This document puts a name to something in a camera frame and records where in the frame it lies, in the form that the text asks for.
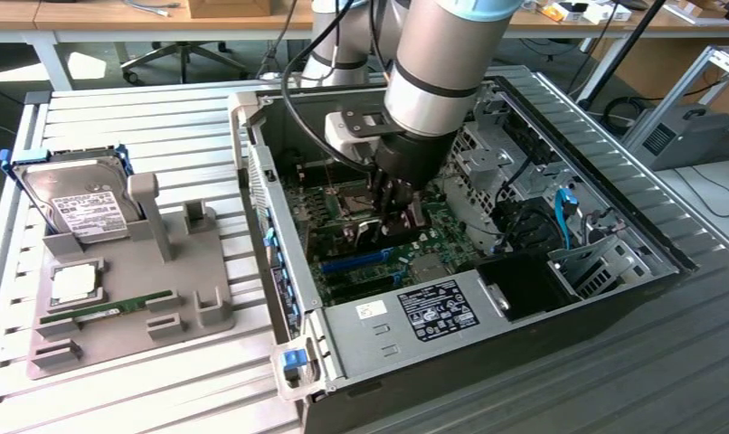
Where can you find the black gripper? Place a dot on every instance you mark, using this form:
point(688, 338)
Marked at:
point(411, 158)

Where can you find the black graphics card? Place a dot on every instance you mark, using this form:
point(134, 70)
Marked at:
point(401, 235)

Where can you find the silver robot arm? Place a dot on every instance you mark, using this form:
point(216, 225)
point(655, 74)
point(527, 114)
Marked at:
point(444, 54)

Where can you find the silver drive cage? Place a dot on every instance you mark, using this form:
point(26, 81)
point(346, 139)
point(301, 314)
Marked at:
point(480, 167)

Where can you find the CPU socket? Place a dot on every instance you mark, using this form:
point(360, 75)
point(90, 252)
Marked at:
point(353, 201)

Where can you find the thin locking lever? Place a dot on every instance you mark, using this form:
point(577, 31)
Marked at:
point(328, 176)

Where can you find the green motherboard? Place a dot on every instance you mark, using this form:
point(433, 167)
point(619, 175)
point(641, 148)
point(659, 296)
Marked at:
point(449, 230)

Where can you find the open PC case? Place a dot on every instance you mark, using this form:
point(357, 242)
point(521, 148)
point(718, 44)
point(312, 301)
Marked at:
point(305, 117)

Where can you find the silver chipset heatsink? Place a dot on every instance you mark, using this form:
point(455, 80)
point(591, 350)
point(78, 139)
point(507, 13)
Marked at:
point(431, 267)

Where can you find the blue expansion slot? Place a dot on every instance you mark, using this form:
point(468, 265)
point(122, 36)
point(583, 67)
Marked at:
point(353, 262)

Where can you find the blue slot clip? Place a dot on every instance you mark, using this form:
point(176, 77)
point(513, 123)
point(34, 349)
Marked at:
point(272, 236)

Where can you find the perforated metal disk bay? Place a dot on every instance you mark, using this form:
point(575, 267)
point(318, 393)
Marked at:
point(595, 276)

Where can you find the black stand pole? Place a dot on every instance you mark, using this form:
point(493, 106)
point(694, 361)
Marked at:
point(620, 58)

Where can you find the yellow white small box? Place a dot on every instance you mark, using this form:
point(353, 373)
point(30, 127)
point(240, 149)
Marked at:
point(567, 11)

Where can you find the silver power supply unit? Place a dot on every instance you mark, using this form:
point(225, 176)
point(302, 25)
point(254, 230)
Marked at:
point(365, 343)

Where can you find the office chair base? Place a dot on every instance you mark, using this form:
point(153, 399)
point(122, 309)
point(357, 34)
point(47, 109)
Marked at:
point(186, 52)

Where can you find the large cardboard box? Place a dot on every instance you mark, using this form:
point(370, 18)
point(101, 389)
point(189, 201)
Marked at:
point(232, 9)

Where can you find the gray equipment box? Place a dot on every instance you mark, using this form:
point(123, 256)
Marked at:
point(696, 140)

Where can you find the blue case latch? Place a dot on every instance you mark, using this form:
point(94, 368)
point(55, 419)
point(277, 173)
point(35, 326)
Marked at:
point(293, 359)

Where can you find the gray parts rack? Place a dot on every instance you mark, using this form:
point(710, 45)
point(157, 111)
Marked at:
point(160, 280)

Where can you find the wooden desk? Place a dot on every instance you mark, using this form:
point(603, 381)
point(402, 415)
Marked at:
point(672, 27)
point(87, 20)

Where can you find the green RAM stick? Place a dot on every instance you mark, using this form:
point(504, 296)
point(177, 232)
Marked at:
point(135, 303)

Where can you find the hard disk with blue caddy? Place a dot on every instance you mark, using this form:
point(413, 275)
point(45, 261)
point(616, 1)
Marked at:
point(69, 190)

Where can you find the small cardboard box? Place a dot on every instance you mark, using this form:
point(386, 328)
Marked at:
point(700, 8)

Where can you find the silver CPU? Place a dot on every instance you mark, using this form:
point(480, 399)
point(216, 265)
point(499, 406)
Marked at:
point(75, 282)

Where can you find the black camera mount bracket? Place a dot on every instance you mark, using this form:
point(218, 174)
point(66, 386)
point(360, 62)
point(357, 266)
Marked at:
point(353, 118)

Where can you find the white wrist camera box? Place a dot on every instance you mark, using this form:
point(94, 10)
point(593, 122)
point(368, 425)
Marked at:
point(336, 135)

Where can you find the aluminium profile frame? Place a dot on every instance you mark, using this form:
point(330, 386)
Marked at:
point(724, 59)

